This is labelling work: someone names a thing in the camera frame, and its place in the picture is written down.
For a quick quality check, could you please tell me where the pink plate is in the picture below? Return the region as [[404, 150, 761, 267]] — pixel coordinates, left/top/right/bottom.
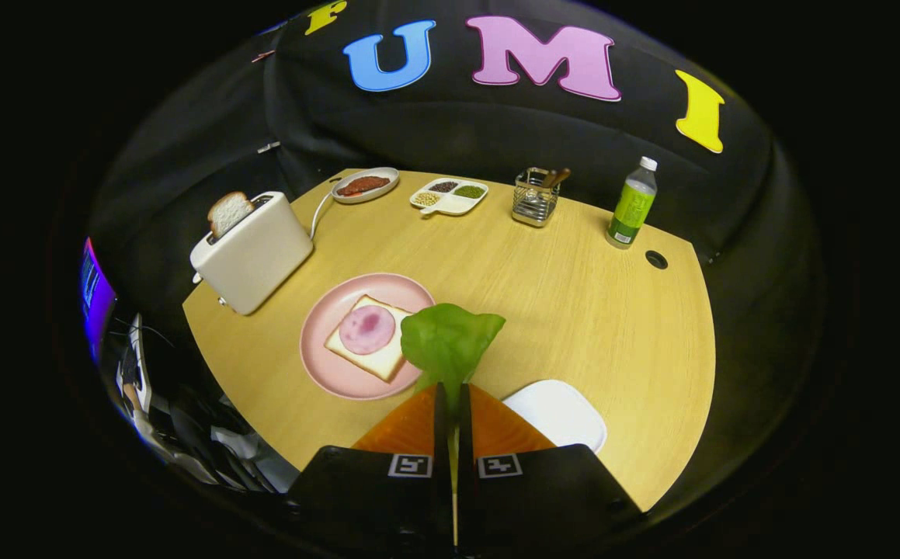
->
[[300, 273, 436, 401]]

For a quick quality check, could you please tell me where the metal wire basket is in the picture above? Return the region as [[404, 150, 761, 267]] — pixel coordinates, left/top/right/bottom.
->
[[512, 167, 561, 228]]

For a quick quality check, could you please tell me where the pink ham slice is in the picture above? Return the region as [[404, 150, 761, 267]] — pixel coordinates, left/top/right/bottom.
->
[[339, 304, 397, 356]]

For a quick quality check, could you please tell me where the green label bottle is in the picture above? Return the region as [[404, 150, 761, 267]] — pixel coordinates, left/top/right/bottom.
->
[[606, 156, 658, 249]]

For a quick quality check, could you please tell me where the white toaster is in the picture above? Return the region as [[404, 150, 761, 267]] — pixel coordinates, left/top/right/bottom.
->
[[189, 191, 315, 316]]

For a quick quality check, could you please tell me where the white plate with meat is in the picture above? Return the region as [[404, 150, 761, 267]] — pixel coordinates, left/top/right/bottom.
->
[[330, 167, 401, 205]]

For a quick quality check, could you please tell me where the green lettuce leaf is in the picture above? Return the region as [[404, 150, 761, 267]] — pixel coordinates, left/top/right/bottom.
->
[[400, 304, 506, 548]]

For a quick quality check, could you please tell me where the plain white plate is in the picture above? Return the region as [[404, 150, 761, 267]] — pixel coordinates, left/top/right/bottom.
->
[[502, 379, 607, 453]]

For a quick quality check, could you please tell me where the white bread slice under ham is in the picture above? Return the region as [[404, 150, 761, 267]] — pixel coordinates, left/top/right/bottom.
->
[[324, 295, 415, 384]]

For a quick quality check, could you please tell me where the computer monitor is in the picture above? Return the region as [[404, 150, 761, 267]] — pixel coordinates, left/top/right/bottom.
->
[[79, 237, 118, 366]]

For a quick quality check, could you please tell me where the toasted bread slice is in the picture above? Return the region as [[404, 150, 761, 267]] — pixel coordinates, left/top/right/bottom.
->
[[207, 191, 255, 240]]

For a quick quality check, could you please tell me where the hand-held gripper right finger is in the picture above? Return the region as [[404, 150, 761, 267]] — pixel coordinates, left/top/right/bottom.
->
[[457, 383, 643, 548]]

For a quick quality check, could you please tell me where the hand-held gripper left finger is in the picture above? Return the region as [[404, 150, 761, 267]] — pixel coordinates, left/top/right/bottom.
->
[[287, 382, 454, 546]]

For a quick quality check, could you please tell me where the brown meat slice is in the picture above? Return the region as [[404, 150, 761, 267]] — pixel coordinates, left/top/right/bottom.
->
[[337, 175, 391, 197]]

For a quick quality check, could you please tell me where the white toaster cable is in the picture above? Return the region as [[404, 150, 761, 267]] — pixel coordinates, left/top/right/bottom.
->
[[309, 191, 335, 240]]

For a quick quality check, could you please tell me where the black backdrop cloth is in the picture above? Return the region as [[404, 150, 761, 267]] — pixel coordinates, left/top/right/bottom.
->
[[85, 0, 827, 513]]

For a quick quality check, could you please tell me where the white divided dish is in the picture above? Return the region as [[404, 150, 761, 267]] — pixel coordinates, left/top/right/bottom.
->
[[409, 178, 489, 217]]

